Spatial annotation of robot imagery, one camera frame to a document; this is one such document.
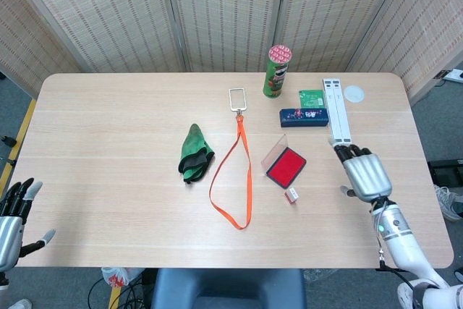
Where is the white power strip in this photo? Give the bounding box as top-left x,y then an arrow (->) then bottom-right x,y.
436,69 -> 463,83

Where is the black equipment base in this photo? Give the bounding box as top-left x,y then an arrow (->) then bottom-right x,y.
426,158 -> 463,179

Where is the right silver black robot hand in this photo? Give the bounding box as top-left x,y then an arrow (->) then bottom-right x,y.
327,137 -> 394,203

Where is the green card packet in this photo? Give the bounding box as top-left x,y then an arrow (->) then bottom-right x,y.
298,89 -> 326,109

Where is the dark blue pencil case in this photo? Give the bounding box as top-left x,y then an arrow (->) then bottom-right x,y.
279,107 -> 330,129

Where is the green Pringles can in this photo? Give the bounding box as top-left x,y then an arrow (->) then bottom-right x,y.
263,44 -> 292,99

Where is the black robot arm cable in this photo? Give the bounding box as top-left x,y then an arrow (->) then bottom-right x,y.
378,256 -> 415,287

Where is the red white plastic bag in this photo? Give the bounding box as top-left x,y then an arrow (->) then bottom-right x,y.
101,266 -> 144,289

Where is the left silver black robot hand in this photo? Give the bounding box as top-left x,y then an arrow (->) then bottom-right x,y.
0,177 -> 56,274

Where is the orange lanyard with badge holder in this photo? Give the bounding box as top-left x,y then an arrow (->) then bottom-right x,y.
209,87 -> 253,231

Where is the white round table grommet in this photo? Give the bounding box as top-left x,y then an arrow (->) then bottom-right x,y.
343,85 -> 366,104

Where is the small red white stamp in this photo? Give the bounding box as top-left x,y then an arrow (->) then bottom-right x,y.
284,187 -> 300,205

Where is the green microfiber cloth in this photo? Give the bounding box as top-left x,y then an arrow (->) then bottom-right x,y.
177,123 -> 216,185

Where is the white folding stand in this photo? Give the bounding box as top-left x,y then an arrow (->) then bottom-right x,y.
322,77 -> 352,147

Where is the woven folding screen panel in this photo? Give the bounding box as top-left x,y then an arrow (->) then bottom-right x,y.
273,0 -> 415,73
345,0 -> 463,106
3,0 -> 189,73
161,0 -> 290,73
0,0 -> 82,98

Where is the white grey sneaker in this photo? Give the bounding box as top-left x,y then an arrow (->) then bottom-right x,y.
433,184 -> 463,221

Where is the red ink stamp pad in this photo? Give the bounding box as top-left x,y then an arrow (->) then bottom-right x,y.
260,134 -> 307,190

